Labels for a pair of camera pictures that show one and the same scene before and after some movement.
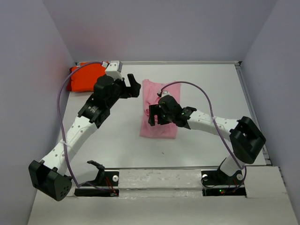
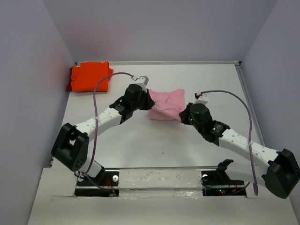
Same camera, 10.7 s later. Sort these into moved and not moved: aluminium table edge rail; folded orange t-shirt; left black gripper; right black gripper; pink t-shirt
Moved: right black gripper; left black gripper; pink t-shirt
Not moved: aluminium table edge rail; folded orange t-shirt
